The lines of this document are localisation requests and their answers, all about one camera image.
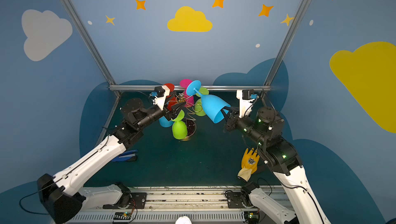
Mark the gold wire wine glass rack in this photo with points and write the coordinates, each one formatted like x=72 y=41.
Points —
x=190 y=116

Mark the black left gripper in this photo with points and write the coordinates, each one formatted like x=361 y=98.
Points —
x=168 y=112

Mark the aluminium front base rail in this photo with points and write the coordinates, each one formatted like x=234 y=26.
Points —
x=201 y=204

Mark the aluminium right frame post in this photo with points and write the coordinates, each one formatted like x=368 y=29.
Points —
x=300 y=12

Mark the green wine glass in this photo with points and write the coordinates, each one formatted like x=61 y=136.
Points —
x=198 y=109
x=179 y=128

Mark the yellow work glove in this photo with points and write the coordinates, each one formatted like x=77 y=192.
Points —
x=249 y=164

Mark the green wine glass back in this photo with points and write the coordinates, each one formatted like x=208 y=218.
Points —
x=198 y=109

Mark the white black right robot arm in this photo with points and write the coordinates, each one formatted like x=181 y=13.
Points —
x=283 y=160

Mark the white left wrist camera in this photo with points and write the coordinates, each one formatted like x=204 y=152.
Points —
x=159 y=96

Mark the blue wine glass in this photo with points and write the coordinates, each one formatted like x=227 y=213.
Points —
x=211 y=104
x=166 y=123

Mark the aluminium left frame post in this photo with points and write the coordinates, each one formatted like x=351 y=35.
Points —
x=77 y=21

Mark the aluminium frame post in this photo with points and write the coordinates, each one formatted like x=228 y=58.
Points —
x=77 y=21
x=300 y=12

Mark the green wine glass front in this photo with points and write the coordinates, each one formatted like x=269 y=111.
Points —
x=179 y=128

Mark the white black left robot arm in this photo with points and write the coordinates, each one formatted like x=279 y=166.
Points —
x=61 y=194

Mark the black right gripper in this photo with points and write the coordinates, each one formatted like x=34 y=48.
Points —
x=233 y=122

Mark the red wine glass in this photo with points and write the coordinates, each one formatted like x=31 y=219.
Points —
x=171 y=99

